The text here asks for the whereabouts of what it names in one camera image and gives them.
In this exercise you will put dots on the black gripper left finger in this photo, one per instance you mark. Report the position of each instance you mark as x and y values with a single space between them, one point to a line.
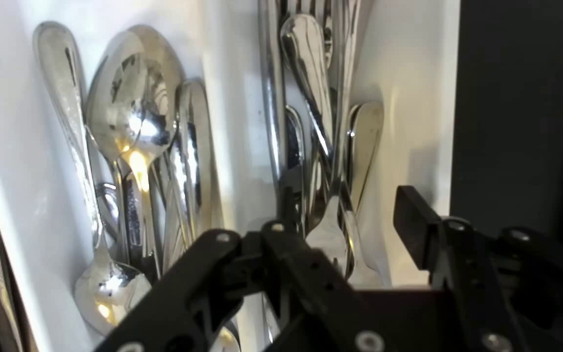
294 274

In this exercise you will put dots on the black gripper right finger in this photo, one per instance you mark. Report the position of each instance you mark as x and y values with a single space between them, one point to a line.
478 285

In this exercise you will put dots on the steel fork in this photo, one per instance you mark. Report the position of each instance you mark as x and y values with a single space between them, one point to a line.
272 98
308 58

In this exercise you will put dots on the steel spoon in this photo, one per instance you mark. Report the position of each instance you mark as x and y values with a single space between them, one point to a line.
136 98
196 148
108 293

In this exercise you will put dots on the white plastic cutlery holder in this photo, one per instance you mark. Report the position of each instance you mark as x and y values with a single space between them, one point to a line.
411 78

